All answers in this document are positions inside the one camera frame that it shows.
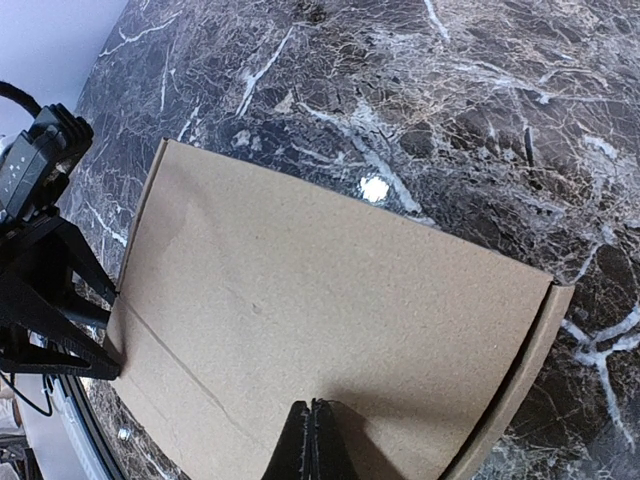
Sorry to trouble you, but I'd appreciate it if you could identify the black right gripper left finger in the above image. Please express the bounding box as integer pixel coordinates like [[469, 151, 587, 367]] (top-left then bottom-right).
[[262, 401, 311, 480]]

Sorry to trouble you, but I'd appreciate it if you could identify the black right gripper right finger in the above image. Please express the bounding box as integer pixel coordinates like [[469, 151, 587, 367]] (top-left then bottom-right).
[[310, 399, 360, 480]]

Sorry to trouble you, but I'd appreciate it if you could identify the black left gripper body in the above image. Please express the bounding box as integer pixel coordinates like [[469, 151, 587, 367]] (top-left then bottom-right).
[[1, 209, 60, 285]]

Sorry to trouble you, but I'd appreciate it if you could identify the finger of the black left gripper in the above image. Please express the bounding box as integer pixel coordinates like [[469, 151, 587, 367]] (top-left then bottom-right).
[[1, 272, 121, 380], [19, 214, 116, 329]]

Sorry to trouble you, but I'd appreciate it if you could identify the brown cardboard paper box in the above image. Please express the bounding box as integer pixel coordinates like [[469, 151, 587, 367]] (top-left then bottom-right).
[[105, 139, 573, 479]]

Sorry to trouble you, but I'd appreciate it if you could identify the black front table rail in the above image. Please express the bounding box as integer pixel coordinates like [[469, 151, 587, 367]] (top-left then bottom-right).
[[59, 376, 126, 479]]

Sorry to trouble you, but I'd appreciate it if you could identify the white slotted cable duct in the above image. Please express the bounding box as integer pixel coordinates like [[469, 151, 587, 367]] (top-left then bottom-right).
[[53, 379, 104, 480]]

